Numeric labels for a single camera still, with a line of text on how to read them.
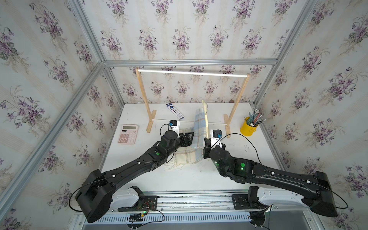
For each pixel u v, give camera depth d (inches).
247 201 25.7
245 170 19.6
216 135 22.8
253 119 37.6
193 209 28.7
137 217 28.1
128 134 38.7
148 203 28.7
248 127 36.7
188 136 27.7
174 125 27.2
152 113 44.6
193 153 34.8
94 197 15.6
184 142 27.0
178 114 43.6
